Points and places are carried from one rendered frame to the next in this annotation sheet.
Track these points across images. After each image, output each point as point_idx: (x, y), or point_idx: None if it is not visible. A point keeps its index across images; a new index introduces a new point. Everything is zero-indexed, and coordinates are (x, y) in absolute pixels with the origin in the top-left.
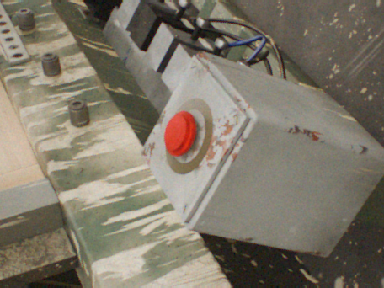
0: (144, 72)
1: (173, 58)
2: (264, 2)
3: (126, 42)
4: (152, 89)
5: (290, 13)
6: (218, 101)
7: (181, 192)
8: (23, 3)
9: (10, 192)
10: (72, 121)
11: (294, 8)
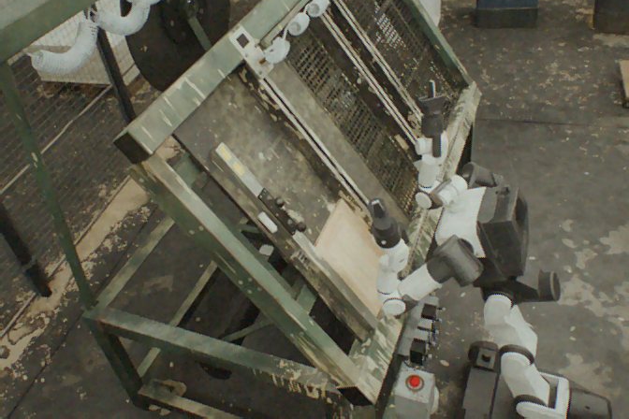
0: (414, 315)
1: (423, 332)
2: (446, 283)
3: (420, 301)
4: (410, 323)
5: (446, 299)
6: (426, 389)
7: (402, 387)
8: (418, 257)
9: (372, 314)
10: (395, 315)
11: (448, 300)
